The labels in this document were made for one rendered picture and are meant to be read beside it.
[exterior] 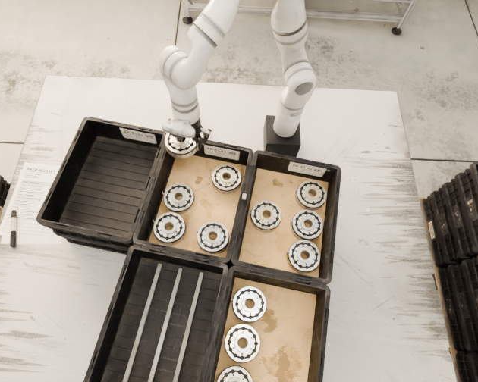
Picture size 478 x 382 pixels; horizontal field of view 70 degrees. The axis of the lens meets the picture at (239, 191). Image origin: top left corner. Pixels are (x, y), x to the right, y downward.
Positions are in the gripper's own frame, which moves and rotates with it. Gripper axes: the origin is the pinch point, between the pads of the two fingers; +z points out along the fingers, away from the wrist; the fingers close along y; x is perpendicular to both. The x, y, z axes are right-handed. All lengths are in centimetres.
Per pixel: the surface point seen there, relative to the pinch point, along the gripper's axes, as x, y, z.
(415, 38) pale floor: -205, -107, 95
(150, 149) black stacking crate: -3.5, 18.4, 17.5
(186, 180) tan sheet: 4.3, 1.8, 17.8
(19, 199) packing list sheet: 25, 62, 31
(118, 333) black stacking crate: 57, 4, 20
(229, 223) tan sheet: 15.5, -17.6, 18.4
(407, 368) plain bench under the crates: 42, -86, 33
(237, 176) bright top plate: -0.7, -15.4, 15.0
